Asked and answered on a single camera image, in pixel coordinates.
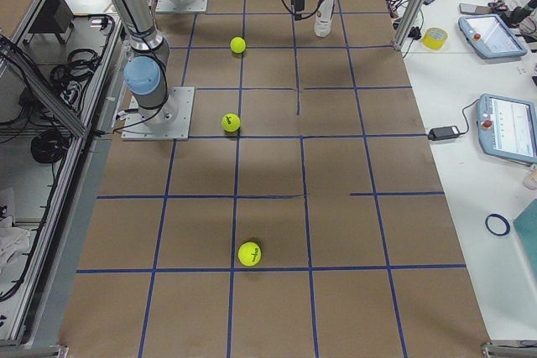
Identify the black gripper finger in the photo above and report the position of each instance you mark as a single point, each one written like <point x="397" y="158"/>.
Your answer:
<point x="297" y="7"/>

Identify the clear tennis ball can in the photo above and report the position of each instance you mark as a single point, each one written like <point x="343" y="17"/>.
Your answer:
<point x="323" y="18"/>

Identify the tennis ball front centre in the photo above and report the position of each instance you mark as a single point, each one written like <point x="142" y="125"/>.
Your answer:
<point x="238" y="45"/>

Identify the tennis ball near base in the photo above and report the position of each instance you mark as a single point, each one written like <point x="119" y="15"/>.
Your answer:
<point x="231" y="122"/>

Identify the tennis ball far right side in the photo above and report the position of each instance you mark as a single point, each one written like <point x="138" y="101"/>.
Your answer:
<point x="249" y="254"/>

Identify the yellow tape roll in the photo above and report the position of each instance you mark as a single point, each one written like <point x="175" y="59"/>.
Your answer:
<point x="434" y="38"/>

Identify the black smartphone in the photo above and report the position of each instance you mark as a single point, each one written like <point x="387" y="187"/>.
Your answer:
<point x="472" y="9"/>

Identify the grey teach pendant far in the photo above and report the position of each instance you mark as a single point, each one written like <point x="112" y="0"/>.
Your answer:
<point x="490" y="37"/>

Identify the grey teach pendant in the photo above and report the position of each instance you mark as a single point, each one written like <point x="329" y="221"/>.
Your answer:
<point x="490" y="37"/>
<point x="506" y="128"/>

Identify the small black adapter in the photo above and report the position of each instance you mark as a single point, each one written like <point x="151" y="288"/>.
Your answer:
<point x="443" y="133"/>

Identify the grey teach pendant near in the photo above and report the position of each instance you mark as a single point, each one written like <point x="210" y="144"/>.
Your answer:
<point x="506" y="128"/>

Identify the white crumpled cloth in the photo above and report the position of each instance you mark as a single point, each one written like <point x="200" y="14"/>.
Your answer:
<point x="15" y="241"/>

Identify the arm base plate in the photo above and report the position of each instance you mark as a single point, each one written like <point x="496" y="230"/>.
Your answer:
<point x="172" y="122"/>
<point x="181" y="6"/>

